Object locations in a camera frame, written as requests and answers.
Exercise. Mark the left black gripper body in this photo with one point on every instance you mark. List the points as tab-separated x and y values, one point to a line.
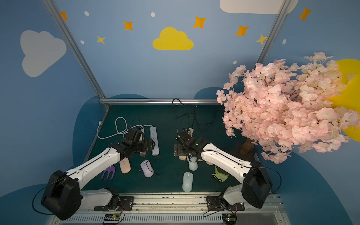
147	144

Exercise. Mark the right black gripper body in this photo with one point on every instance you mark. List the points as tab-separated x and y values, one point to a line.
179	147

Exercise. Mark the white power strip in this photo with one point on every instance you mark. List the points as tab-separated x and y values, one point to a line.
154	137

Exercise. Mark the purple wireless mouse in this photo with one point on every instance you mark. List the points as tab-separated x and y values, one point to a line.
147	169

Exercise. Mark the light green wireless mouse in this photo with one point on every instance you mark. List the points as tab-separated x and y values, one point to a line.
187	184

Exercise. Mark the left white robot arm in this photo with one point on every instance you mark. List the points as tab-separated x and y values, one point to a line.
64	195

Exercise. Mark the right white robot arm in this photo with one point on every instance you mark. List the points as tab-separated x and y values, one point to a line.
254	181

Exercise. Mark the cream red power strip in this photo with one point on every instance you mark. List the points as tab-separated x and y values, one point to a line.
190	131

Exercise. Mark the purple pink garden fork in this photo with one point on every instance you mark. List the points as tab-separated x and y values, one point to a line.
108	173

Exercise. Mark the black green work glove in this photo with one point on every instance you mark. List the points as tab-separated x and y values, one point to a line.
220	174

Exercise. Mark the pink cherry blossom tree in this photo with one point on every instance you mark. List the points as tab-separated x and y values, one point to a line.
280	107

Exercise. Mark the beige pink wireless mouse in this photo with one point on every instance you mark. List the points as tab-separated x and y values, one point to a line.
125	166

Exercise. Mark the aluminium frame rail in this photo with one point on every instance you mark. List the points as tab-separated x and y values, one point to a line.
137	101

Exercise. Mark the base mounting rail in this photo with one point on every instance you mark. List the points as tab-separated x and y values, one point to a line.
198	208

